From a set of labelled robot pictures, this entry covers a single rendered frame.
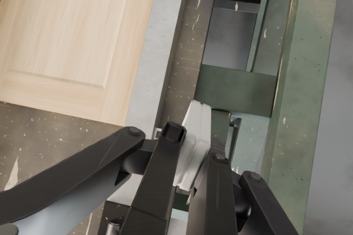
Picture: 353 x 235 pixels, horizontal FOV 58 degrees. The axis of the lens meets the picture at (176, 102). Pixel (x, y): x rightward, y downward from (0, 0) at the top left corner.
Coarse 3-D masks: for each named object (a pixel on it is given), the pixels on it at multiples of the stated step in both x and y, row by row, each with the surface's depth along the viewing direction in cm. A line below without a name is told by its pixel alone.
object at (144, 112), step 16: (160, 0) 56; (176, 0) 55; (160, 16) 55; (176, 16) 55; (160, 32) 55; (176, 32) 56; (144, 48) 55; (160, 48) 54; (144, 64) 54; (160, 64) 54; (144, 80) 54; (160, 80) 53; (144, 96) 53; (160, 96) 53; (128, 112) 53; (144, 112) 53; (160, 112) 55; (144, 128) 52; (128, 192) 51
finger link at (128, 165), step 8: (144, 144) 16; (152, 144) 16; (136, 152) 15; (144, 152) 15; (152, 152) 15; (128, 160) 15; (136, 160) 15; (144, 160) 15; (120, 168) 15; (128, 168) 15; (136, 168) 15; (144, 168) 16
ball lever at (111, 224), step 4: (108, 224) 49; (112, 224) 49; (116, 224) 49; (120, 224) 49; (108, 228) 49; (112, 228) 48; (116, 228) 48; (120, 228) 49; (108, 232) 48; (112, 232) 48; (116, 232) 47
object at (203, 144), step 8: (200, 112) 21; (208, 112) 21; (200, 120) 20; (208, 120) 20; (200, 128) 18; (208, 128) 19; (200, 136) 17; (208, 136) 17; (200, 144) 16; (208, 144) 16; (192, 152) 17; (200, 152) 16; (192, 160) 17; (200, 160) 17; (192, 168) 17; (184, 176) 17; (192, 176) 17; (184, 184) 17; (192, 184) 17
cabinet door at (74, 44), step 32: (32, 0) 62; (64, 0) 61; (96, 0) 60; (128, 0) 59; (0, 32) 61; (32, 32) 61; (64, 32) 60; (96, 32) 59; (128, 32) 58; (0, 64) 60; (32, 64) 60; (64, 64) 59; (96, 64) 58; (128, 64) 57; (0, 96) 59; (32, 96) 58; (64, 96) 57; (96, 96) 57; (128, 96) 56
